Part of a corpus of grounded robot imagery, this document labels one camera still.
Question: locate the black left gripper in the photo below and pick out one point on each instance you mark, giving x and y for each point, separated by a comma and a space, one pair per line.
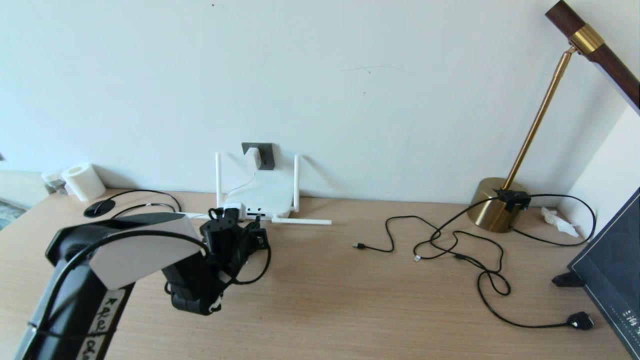
224, 240

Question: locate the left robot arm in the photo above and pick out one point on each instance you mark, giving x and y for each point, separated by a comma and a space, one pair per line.
137, 255

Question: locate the white router with antennas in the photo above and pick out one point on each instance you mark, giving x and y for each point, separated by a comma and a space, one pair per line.
275, 194

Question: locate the white toilet paper roll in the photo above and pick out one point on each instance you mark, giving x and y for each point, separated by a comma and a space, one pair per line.
83, 182

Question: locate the small clear jar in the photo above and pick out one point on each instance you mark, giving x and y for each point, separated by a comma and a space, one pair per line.
52, 180

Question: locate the brass desk lamp wooden head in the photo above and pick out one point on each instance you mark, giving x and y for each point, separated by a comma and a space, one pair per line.
492, 207

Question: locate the black box on lamp base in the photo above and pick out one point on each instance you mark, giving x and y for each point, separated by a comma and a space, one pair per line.
512, 198

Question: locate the crumpled white tissue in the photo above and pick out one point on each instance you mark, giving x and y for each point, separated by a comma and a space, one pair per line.
560, 222

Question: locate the black board stand foot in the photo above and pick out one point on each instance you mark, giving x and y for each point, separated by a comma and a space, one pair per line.
567, 280

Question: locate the dark framed board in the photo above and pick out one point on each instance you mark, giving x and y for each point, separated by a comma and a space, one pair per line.
615, 270

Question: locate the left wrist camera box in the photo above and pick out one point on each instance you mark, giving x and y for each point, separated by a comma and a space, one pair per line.
234, 207

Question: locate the grey wall socket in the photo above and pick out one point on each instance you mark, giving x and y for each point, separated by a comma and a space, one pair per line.
268, 156

